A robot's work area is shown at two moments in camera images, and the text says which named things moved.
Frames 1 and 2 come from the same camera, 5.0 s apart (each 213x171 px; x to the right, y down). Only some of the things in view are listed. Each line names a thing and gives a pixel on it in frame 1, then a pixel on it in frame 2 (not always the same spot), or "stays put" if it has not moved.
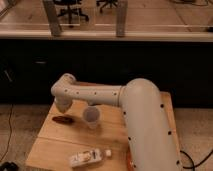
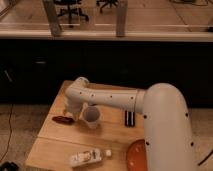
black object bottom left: x=8 y=166 stays put
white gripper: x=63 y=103 -> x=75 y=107
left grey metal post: x=54 y=26 stays put
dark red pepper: x=64 y=119 stays put
